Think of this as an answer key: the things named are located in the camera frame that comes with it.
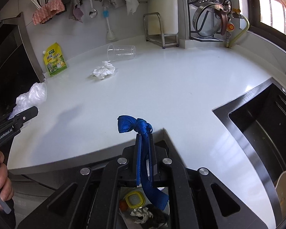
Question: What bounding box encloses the clear plastic bag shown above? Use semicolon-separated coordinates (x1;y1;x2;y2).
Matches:
9;83;47;119

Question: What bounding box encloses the blue ribbon strap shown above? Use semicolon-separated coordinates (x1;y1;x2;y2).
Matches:
116;115;170;210

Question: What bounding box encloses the yellow plastic lid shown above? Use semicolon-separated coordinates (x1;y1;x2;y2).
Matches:
124;190;146;209

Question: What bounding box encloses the white tissue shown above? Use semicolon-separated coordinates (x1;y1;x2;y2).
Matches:
92;61;116;80

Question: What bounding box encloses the clear plastic cup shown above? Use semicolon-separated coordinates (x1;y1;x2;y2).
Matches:
107;44;136;61

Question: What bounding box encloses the orange peel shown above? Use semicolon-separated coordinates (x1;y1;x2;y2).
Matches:
119;200;129;212

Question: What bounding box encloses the dark grey rag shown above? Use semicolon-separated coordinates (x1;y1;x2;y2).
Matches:
142;204;169;229

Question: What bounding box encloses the grey perforated trash basket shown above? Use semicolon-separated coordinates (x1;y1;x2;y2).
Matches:
116;186;170;229

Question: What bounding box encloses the black kitchen sink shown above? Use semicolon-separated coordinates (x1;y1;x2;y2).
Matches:
213;77;286;228

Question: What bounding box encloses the person's left hand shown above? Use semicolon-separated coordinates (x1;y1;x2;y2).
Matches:
0;151;14;202

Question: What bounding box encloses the black range hood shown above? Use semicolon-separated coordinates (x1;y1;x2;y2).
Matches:
0;12;45;117

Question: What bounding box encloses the yellow seasoning pouch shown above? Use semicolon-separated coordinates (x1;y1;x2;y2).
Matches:
43;42;67;77

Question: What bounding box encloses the steel cutting board rack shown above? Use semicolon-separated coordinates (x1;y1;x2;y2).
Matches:
142;12;179;49

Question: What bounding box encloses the pink dishcloth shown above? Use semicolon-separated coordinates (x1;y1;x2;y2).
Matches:
32;0;65;25

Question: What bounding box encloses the black pot lid rack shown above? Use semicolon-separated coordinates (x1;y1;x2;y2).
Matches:
187;0;229;43

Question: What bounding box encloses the purple grey cloth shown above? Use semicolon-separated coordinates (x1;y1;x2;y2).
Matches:
68;0;84;22

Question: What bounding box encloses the steel ladle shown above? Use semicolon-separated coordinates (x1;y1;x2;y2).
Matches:
89;0;98;18

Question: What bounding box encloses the glass pot lid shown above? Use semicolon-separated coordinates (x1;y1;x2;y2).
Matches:
192;3;227;38

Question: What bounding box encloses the white cutting board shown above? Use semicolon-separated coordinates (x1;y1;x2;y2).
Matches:
147;0;178;34

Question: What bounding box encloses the blue handled bottle brush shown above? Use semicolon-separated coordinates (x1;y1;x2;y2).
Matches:
103;7;116;41

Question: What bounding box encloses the yellow gas hose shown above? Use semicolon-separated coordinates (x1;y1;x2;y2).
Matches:
225;15;251;48

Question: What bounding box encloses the window frame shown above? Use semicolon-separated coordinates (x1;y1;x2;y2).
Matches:
247;0;286;51

